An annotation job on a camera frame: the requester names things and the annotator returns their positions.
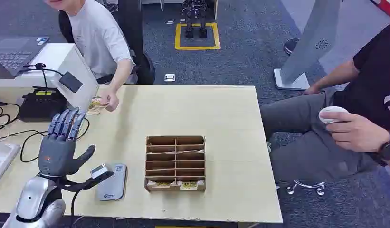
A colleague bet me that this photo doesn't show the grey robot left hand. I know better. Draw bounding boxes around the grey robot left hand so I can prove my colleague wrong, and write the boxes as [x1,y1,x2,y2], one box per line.
[37,107,96,178]

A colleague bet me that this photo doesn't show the person's hand holding cards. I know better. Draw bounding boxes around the person's hand holding cards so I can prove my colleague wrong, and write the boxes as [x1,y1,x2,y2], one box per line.
[99,89,120,113]

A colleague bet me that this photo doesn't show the person's hand holding white object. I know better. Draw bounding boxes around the person's hand holding white object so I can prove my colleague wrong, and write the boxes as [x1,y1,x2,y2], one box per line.
[319,111,390,154]

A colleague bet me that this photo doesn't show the white round object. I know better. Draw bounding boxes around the white round object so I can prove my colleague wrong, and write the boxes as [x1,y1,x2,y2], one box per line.
[318,106,349,124]

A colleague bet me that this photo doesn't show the black wristwatch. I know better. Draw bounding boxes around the black wristwatch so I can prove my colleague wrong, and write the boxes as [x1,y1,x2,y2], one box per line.
[378,137,390,162]

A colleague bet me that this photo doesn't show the white box stand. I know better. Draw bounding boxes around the white box stand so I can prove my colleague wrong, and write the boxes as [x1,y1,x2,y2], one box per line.
[0,43,100,111]

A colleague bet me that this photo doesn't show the black square adapter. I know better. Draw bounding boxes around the black square adapter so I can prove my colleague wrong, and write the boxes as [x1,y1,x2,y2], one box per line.
[58,71,84,94]

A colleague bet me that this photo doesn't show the person in black shirt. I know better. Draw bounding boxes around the person in black shirt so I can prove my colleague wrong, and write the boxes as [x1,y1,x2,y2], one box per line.
[259,20,390,187]

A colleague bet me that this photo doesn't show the black device with yellow label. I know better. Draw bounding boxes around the black device with yellow label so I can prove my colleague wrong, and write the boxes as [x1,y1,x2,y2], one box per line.
[18,87,68,123]

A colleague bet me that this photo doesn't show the white device with buttons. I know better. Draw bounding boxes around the white device with buttons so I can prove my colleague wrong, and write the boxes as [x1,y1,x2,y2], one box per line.
[0,141,21,189]

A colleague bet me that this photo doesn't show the person in pale shirt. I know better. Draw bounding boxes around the person in pale shirt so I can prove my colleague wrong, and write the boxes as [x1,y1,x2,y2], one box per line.
[43,0,139,113]

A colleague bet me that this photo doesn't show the black office chair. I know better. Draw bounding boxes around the black office chair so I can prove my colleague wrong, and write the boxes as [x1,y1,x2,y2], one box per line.
[58,0,156,85]

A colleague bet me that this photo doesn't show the grey card reader device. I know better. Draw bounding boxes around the grey card reader device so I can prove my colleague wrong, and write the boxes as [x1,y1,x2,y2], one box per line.
[95,163,128,202]

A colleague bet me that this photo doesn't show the chair base with casters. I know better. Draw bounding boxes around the chair base with casters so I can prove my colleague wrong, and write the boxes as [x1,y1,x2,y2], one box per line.
[276,179,327,197]

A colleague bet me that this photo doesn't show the wooden card box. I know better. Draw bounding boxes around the wooden card box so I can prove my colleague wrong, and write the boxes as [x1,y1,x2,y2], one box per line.
[144,135,207,192]

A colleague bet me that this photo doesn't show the yellow printed card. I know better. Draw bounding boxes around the yellow printed card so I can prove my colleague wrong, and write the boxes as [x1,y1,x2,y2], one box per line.
[180,181,205,190]
[147,180,175,190]

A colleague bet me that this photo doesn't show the grey pillar stand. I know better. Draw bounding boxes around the grey pillar stand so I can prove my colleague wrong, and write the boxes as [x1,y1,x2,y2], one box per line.
[279,0,344,85]

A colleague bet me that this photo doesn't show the dark shoe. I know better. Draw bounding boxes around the dark shoe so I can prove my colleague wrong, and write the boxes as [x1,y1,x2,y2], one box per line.
[283,38,301,56]

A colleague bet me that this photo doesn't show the grey laptop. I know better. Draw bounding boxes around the grey laptop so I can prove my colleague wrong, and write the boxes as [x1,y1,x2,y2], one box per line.
[0,35,51,80]

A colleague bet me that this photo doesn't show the black robot legs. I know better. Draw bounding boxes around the black robot legs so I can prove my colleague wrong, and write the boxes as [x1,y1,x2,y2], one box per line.
[181,0,209,39]

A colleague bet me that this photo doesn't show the red white barrier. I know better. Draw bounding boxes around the red white barrier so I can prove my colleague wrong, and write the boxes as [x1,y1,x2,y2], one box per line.
[370,0,390,21]

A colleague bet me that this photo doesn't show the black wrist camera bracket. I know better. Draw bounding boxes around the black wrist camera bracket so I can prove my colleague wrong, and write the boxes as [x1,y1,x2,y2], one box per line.
[55,171,115,193]

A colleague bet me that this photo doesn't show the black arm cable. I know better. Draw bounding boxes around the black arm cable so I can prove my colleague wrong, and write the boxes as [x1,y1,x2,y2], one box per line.
[69,188,86,228]

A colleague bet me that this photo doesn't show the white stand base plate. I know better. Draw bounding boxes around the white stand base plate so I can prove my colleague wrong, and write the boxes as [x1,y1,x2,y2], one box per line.
[273,68,311,92]

